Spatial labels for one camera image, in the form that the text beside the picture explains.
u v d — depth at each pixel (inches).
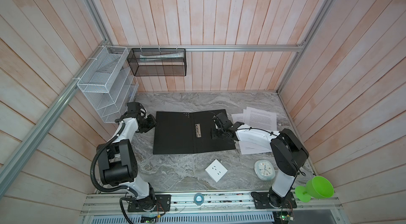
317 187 25.1
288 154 19.2
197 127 39.0
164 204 28.8
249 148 35.6
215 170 31.4
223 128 28.9
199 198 29.4
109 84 26.4
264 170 31.7
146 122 31.8
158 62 41.7
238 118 41.3
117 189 18.8
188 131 38.4
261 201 28.9
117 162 18.8
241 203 29.2
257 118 41.2
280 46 36.7
